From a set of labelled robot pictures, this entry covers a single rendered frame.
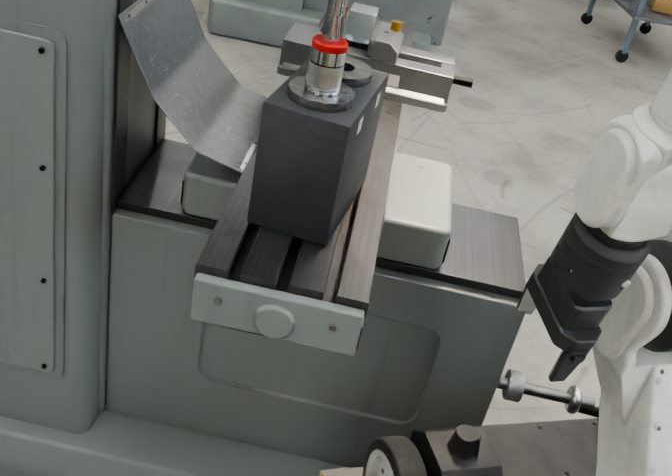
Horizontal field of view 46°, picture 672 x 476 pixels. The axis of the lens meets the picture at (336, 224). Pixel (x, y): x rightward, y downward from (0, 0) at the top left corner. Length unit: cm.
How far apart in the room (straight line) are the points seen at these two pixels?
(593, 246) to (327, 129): 36
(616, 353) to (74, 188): 93
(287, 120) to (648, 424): 62
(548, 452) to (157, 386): 82
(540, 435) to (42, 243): 95
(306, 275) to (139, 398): 83
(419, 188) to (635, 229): 74
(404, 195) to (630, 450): 62
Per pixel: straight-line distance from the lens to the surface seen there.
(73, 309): 163
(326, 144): 104
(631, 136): 81
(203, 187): 146
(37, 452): 184
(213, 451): 180
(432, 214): 147
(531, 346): 264
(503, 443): 142
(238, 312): 105
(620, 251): 89
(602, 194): 83
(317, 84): 105
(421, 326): 155
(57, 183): 148
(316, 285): 104
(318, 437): 177
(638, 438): 117
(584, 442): 149
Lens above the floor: 155
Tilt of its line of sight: 32 degrees down
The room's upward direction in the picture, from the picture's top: 12 degrees clockwise
